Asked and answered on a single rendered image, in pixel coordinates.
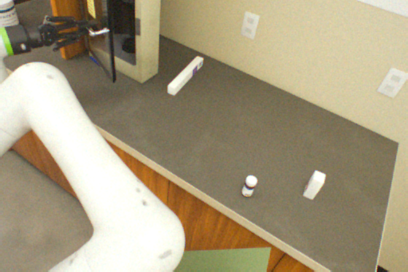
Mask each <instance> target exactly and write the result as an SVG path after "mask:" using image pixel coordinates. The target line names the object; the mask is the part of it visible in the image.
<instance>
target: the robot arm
mask: <svg viewBox="0 0 408 272"><path fill-rule="evenodd" d="M44 17H45V20H44V21H43V22H42V23H41V24H40V25H33V26H26V27H25V28H24V26H23V24H20V25H15V26H7V27H2V28H0V158H1V157H2V156H4V155H5V153H6V152H8V150H9V149H10V148H11V147H12V146H13V145H14V144H15V143H17V142H18V141H19V140H20V139H21V137H23V136H24V135H25V134H26V133H28V132H29V131H30V130H33V131H34V132H35V134H37V137H38V138H40V141H41V142H42V143H43V144H44V145H45V146H46V148H47V150H48V151H49V152H50V154H51V156H52V157H53V158H54V159H55V161H56V162H57V164H58V166H59V167H60V169H61V170H62V172H63V174H65V176H66V179H67V180H68V181H69V182H70V185H71V186H72V188H73V190H74V192H75V194H76V195H77V197H78V199H79V200H80V202H81V204H82V206H83V208H84V209H85V211H86V214H87V216H88V217H89V219H90V221H91V224H92V225H93V229H94V233H93V236H92V238H91V239H89V241H88V242H87V243H85V245H83V246H82V247H81V248H80V249H79V250H78V251H77V252H74V253H73V254H72V255H70V256H69V257H68V258H66V259H65V260H64V261H62V262H60V263H59V264H56V266H55V267H53V268H52V269H51V270H49V271H48V272H173V271H174V270H175V268H176V267H177V266H178V265H179V262H180V261H181V258H182V254H183V251H184V248H185V241H186V240H185V234H184V230H183V228H182V223H181V222H180V220H179V219H178V218H177V215H175V214H174V213H173V211H171V210H170V209H169V207H167V206H166V205H165V204H164V203H162V202H161V201H160V199H158V198H157V197H156V195H154V194H153V193H152V192H151V190H149V189H148V188H147V186H145V185H144V184H143V182H141V181H140V180H139V178H137V177H136V176H135V174H134V173H132V172H131V171H130V169H129V168H128V167H127V166H126V165H125V163H124V162H123V161H122V160H121V159H120V158H119V157H118V155H117V154H116V153H115V152H114V150H113V149H112V148H110V146H109V144H108V143H107V142H106V141H105V139H104V138H103V137H102V135H101V134H100V133H99V131H97V128H96V127H95V126H94V123H92V122H91V121H90V118H89V117H88V115H87V114H86V112H85V110H83V109H82V106H81V105H80V103H79V101H78V99H77V98H76V96H75V93H74V92H73V91H72V87H71V86H70V85H69V83H68V80H67V78H65V75H64V74H63V73H62V72H61V71H60V70H58V68H56V67H54V66H52V65H50V64H48V63H41V62H33V63H29V64H24V65H22V66H21V67H20V68H17V69H16V70H15V71H14V72H13V73H12V74H11V75H9V74H8V71H7V69H6V67H5V63H4V61H3V60H4V58H5V57H11V56H15V55H18V54H22V53H31V48H32V49H35V48H41V47H43V46H48V47H51V48H52V50H53V51H58V50H59V49H60V48H62V47H65V46H68V45H71V44H73V43H76V42H78V41H80V37H81V36H84V35H89V33H88V31H87V30H86V29H85V27H89V26H91V27H92V29H93V30H94V31H95V32H96V31H100V29H98V28H97V26H96V25H99V24H98V22H97V21H96V20H92V21H88V22H87V21H86V19H84V20H80V21H77V20H76V19H75V17H74V16H60V17H51V16H49V15H47V14H45V16H44ZM51 22H67V23H64V24H59V25H53V26H52V25H49V24H48V23H51ZM76 26H78V27H79V29H78V30H77V31H73V32H67V33H58V32H60V31H63V30H67V29H71V28H73V27H76ZM65 38H67V39H65ZM61 39H65V40H63V41H59V40H61ZM55 41H59V42H58V43H54V42H55Z"/></svg>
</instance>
